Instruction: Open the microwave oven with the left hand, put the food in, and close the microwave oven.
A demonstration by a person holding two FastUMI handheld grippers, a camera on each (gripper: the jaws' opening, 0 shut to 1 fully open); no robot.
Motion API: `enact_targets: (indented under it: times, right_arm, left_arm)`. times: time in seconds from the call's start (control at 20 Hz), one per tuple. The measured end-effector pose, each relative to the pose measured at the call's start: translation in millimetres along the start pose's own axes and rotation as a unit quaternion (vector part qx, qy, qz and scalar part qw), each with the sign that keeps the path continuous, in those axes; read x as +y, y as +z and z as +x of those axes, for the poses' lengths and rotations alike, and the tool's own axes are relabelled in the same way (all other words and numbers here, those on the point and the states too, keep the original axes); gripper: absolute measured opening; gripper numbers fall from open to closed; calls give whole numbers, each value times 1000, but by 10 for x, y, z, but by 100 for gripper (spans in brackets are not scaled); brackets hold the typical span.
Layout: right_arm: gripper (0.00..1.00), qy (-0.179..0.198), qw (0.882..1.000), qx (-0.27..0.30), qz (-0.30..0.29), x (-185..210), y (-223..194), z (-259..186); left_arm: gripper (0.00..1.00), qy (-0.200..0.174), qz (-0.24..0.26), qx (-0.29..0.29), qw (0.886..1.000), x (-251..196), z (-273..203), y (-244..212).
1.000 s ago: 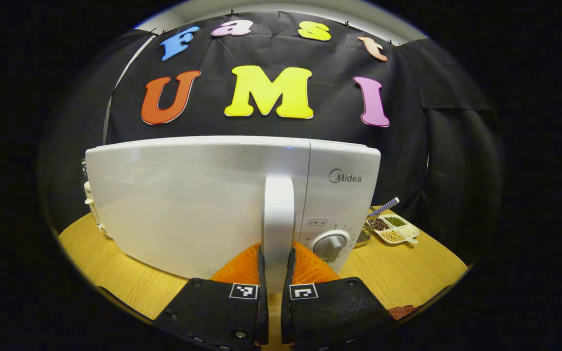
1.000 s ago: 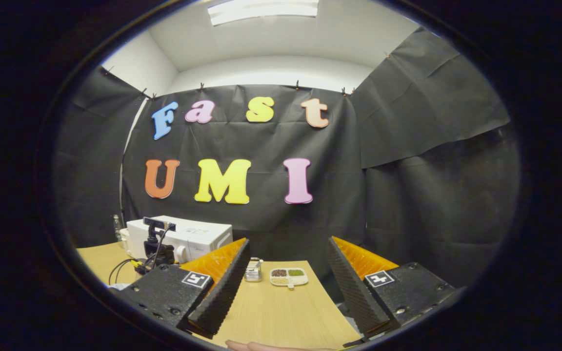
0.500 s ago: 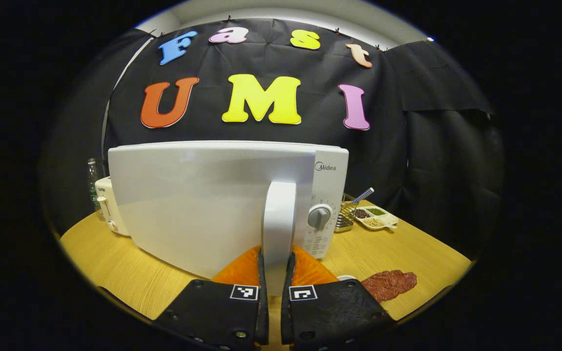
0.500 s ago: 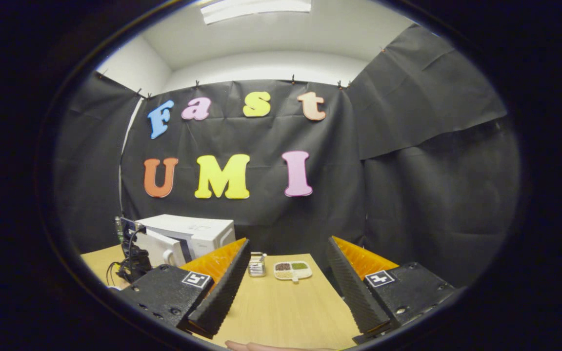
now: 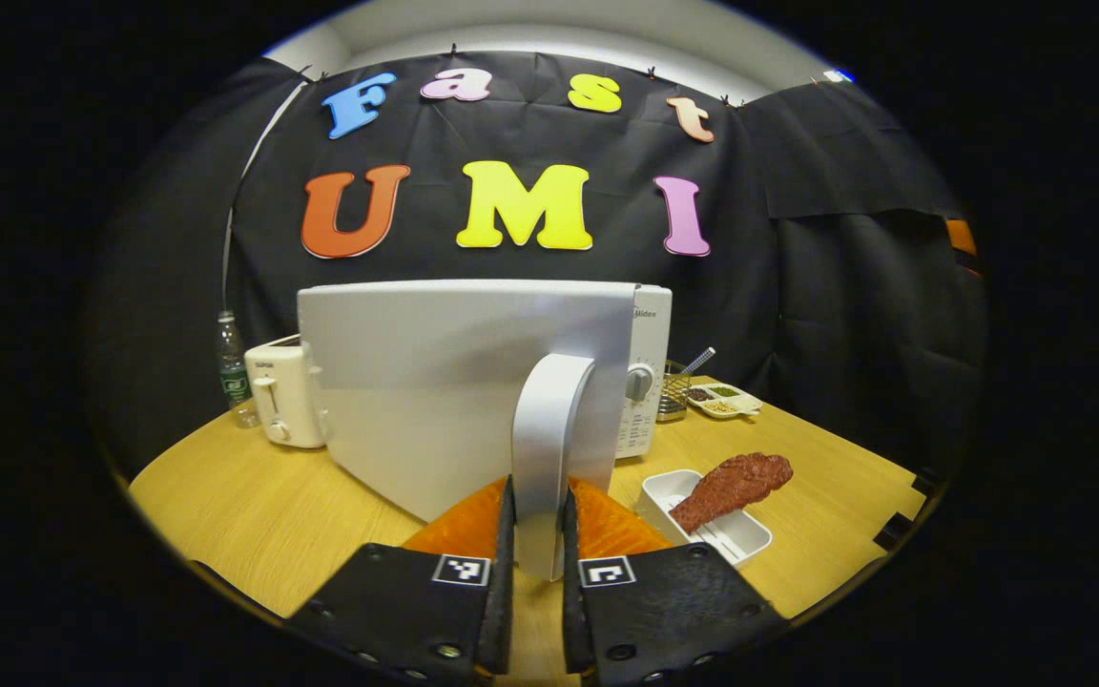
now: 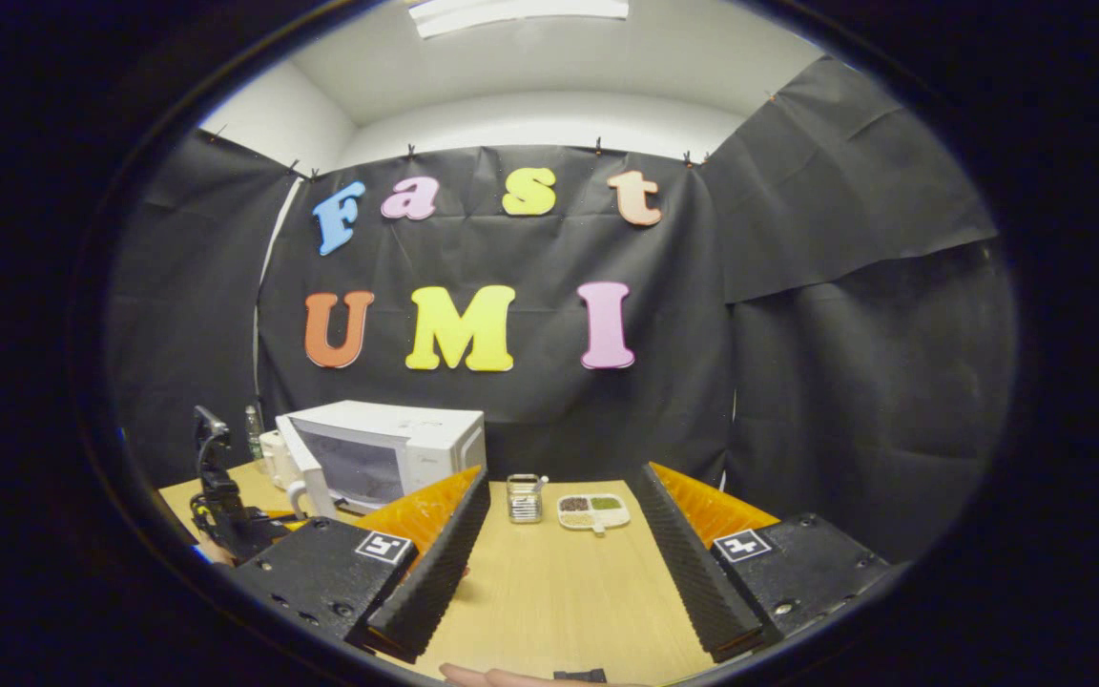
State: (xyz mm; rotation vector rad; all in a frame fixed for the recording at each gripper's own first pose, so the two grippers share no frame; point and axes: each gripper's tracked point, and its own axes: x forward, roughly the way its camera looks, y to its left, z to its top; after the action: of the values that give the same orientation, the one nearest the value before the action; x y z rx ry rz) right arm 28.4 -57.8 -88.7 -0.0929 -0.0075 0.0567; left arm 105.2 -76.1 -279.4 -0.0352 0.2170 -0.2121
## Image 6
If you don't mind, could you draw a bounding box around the white toaster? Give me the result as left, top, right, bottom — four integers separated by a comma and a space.
259, 429, 298, 490

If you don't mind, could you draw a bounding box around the white microwave oven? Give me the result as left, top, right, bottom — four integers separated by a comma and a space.
273, 400, 488, 524

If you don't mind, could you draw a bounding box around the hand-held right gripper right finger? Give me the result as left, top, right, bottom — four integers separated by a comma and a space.
637, 462, 894, 664

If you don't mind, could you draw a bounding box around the white divided seed plate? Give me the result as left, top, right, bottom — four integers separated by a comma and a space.
556, 493, 632, 535

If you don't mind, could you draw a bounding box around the black backdrop cloth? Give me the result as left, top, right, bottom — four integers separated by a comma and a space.
106, 55, 1018, 564

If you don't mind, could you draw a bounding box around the long ceiling light panel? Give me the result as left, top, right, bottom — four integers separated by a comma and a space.
406, 0, 630, 39

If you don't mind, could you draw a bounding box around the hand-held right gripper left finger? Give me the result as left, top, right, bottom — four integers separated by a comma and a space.
223, 466, 493, 666

